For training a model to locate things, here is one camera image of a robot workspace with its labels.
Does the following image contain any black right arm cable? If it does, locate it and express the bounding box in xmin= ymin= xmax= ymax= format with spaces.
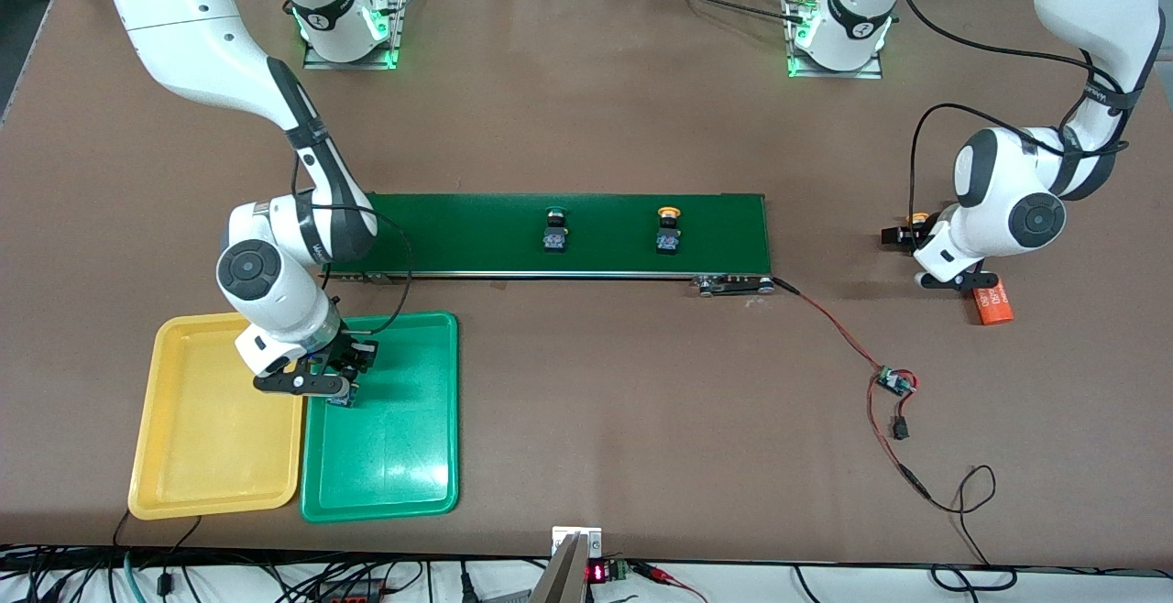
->
xmin=291 ymin=159 xmax=413 ymax=338

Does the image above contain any black red power strip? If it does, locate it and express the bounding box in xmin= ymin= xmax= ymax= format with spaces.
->
xmin=310 ymin=579 xmax=388 ymax=603

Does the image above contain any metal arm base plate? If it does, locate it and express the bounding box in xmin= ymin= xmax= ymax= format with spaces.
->
xmin=785 ymin=0 xmax=886 ymax=81
xmin=302 ymin=0 xmax=410 ymax=71

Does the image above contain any red black power wire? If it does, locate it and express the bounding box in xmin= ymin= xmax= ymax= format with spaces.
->
xmin=773 ymin=277 xmax=1018 ymax=591

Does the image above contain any red clip lead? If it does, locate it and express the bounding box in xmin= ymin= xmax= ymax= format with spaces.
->
xmin=632 ymin=561 xmax=708 ymax=603

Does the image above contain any green plastic tray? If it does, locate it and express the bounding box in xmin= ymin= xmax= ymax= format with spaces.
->
xmin=300 ymin=311 xmax=460 ymax=524

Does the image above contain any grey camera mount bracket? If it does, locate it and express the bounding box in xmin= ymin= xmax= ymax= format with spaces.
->
xmin=530 ymin=525 xmax=604 ymax=603

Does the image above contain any yellow plastic tray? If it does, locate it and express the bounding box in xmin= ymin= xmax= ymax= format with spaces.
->
xmin=127 ymin=308 xmax=310 ymax=521

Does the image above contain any green conveyor belt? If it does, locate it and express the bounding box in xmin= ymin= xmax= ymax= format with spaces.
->
xmin=318 ymin=191 xmax=776 ymax=298

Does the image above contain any small green circuit board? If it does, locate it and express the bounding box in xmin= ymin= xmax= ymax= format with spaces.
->
xmin=874 ymin=365 xmax=917 ymax=398

